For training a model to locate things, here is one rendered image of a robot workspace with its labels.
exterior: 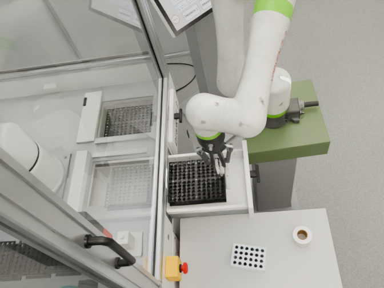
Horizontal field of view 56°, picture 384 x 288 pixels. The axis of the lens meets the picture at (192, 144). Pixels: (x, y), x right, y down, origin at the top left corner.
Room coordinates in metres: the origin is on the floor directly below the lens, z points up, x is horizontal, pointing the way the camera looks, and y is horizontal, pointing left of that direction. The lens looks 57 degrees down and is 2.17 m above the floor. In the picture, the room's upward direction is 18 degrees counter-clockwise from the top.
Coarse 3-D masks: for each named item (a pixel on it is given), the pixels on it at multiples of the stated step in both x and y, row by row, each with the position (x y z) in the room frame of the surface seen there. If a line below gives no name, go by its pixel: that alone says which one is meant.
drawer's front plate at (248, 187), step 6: (246, 144) 0.73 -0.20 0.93; (246, 150) 0.71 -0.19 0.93; (246, 156) 0.68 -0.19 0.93; (246, 162) 0.66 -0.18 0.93; (246, 168) 0.63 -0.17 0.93; (246, 174) 0.61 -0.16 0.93; (246, 180) 0.59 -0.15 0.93; (246, 186) 0.56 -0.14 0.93; (252, 198) 0.51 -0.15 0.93; (252, 204) 0.49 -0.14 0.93; (252, 210) 0.48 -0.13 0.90; (252, 216) 0.48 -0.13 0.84
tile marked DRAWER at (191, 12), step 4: (196, 4) 1.54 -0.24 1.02; (192, 8) 1.52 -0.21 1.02; (196, 8) 1.52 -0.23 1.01; (184, 12) 1.51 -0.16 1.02; (188, 12) 1.51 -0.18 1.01; (192, 12) 1.51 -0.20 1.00; (196, 12) 1.51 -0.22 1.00; (200, 12) 1.51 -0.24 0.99; (184, 16) 1.49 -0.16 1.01; (188, 16) 1.49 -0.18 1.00; (192, 16) 1.49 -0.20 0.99; (188, 20) 1.48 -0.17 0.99
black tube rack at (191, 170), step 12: (180, 168) 0.74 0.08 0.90; (192, 168) 0.74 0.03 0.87; (204, 168) 0.71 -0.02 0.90; (180, 180) 0.69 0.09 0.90; (192, 180) 0.67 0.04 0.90; (204, 180) 0.66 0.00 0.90; (216, 180) 0.65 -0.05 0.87; (168, 192) 0.65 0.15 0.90; (180, 192) 0.65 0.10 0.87; (192, 192) 0.64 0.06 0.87; (204, 192) 0.62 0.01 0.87; (216, 192) 0.59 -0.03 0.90; (180, 204) 0.60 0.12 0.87; (192, 204) 0.59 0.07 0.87
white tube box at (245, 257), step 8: (240, 248) 0.39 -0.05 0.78; (248, 248) 0.39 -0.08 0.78; (256, 248) 0.37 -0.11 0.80; (264, 248) 0.36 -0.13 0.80; (232, 256) 0.37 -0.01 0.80; (240, 256) 0.36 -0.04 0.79; (248, 256) 0.35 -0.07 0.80; (256, 256) 0.35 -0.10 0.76; (264, 256) 0.34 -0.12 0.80; (232, 264) 0.35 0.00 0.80; (240, 264) 0.34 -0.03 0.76; (248, 264) 0.33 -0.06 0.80; (256, 264) 0.32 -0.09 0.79; (264, 264) 0.31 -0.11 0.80; (264, 272) 0.29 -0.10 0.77
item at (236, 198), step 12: (168, 156) 0.82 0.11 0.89; (180, 156) 0.80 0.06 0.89; (192, 156) 0.78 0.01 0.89; (216, 156) 0.76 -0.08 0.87; (240, 156) 0.73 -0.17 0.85; (168, 168) 0.80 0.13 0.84; (240, 168) 0.69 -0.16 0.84; (168, 180) 0.74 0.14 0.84; (240, 180) 0.64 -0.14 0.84; (228, 192) 0.60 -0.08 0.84; (240, 192) 0.59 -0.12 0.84; (168, 204) 0.64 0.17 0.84; (204, 204) 0.59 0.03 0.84; (216, 204) 0.57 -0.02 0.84; (228, 204) 0.56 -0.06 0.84; (240, 204) 0.54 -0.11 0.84; (180, 216) 0.56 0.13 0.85; (192, 216) 0.55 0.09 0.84
